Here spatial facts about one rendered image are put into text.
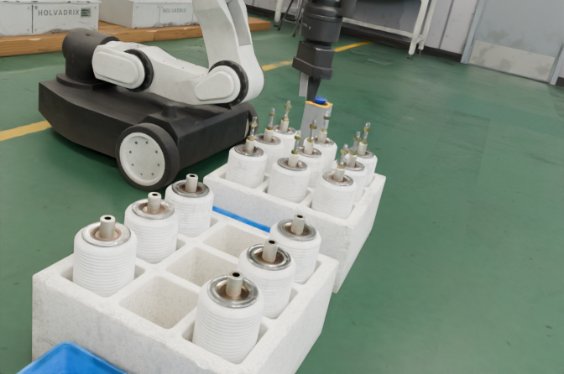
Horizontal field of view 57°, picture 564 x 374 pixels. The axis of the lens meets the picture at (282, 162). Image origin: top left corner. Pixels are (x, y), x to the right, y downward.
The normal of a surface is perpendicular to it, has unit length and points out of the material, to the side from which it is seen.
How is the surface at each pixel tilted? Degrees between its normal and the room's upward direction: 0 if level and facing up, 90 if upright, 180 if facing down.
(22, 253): 0
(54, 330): 90
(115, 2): 90
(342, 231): 90
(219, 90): 90
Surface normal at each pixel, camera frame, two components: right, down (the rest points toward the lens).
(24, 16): 0.90, 0.30
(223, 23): -0.32, 0.65
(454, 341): 0.18, -0.91
